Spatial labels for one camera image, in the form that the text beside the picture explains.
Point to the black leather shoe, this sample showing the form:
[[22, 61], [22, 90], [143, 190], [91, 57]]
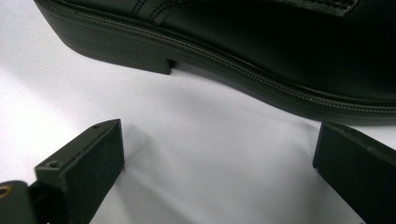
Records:
[[280, 62]]

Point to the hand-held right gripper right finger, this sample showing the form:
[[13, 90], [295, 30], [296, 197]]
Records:
[[358, 168]]

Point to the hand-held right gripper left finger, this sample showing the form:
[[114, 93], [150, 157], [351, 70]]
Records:
[[81, 161]]

